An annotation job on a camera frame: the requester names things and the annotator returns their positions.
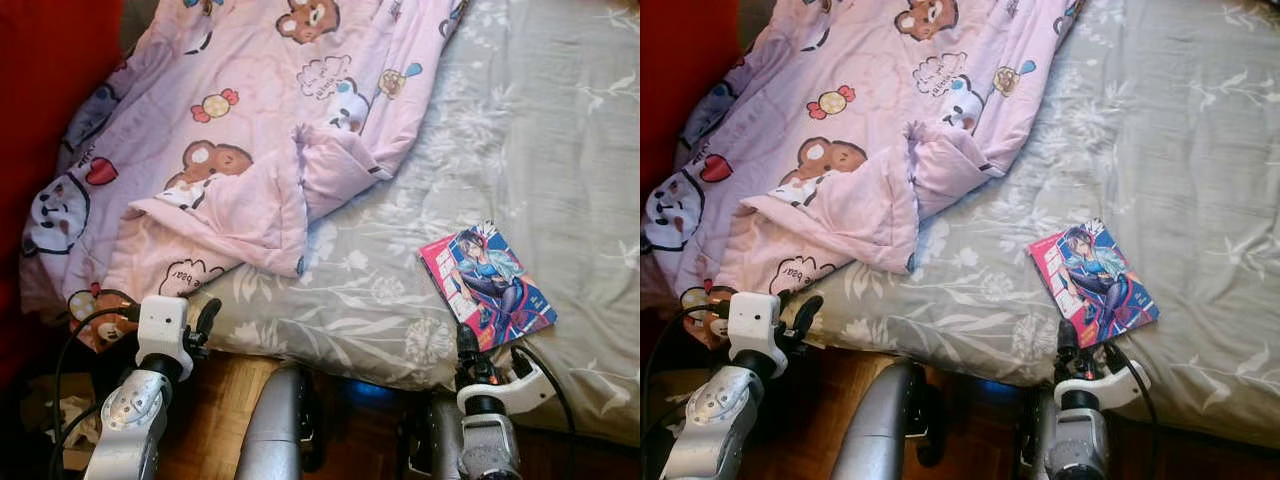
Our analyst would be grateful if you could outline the superhero comic book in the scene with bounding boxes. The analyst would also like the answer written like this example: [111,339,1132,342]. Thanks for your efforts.
[418,220,558,353]
[1027,218,1161,349]

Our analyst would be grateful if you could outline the brown teddy bear toy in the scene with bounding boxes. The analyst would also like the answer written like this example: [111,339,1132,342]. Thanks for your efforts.
[680,285,733,350]
[68,288,137,353]

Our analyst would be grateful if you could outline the silver right robot leg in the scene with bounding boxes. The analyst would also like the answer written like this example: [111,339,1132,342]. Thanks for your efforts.
[400,390,463,480]
[1015,390,1061,480]

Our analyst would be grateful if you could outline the silver robot leg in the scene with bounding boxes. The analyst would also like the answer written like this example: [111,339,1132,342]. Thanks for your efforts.
[400,390,463,480]
[233,362,326,480]
[1015,390,1061,480]
[830,360,941,480]

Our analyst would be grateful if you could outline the silver left robot leg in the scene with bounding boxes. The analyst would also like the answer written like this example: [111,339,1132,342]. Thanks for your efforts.
[830,360,941,480]
[233,362,326,480]

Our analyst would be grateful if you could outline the white crumpled paper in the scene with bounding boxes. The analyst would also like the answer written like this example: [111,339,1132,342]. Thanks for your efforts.
[40,395,101,446]

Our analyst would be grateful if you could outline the beige floral bed sheet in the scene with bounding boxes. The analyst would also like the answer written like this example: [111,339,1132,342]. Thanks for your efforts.
[815,0,1280,451]
[195,0,641,446]

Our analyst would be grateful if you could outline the pink bear print quilt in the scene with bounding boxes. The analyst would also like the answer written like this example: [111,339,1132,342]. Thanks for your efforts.
[20,0,471,301]
[642,0,1086,296]

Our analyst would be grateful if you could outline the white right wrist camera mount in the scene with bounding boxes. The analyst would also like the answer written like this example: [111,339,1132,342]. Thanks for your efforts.
[456,352,558,417]
[1055,356,1152,412]

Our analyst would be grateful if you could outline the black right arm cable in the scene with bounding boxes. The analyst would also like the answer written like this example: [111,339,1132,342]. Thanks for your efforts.
[1100,342,1161,441]
[510,343,579,480]

